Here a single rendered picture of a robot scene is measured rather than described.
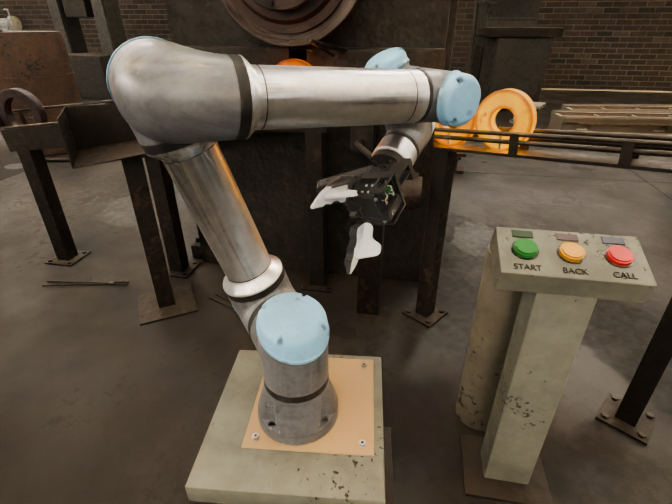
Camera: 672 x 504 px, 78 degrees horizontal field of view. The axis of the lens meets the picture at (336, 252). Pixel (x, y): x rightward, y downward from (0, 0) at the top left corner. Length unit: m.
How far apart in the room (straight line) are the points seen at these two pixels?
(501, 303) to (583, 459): 0.49
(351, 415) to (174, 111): 0.60
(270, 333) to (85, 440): 0.78
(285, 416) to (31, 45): 3.59
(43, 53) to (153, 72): 3.53
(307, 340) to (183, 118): 0.36
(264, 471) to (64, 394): 0.85
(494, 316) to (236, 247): 0.59
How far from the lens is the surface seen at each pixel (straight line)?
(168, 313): 1.66
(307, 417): 0.77
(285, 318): 0.68
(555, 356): 0.90
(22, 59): 4.01
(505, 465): 1.13
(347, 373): 0.91
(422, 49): 1.49
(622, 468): 1.33
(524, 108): 1.18
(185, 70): 0.50
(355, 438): 0.81
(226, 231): 0.69
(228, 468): 0.80
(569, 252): 0.80
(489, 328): 1.02
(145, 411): 1.35
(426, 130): 0.83
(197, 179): 0.65
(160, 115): 0.51
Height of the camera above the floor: 0.95
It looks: 29 degrees down
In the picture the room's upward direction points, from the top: straight up
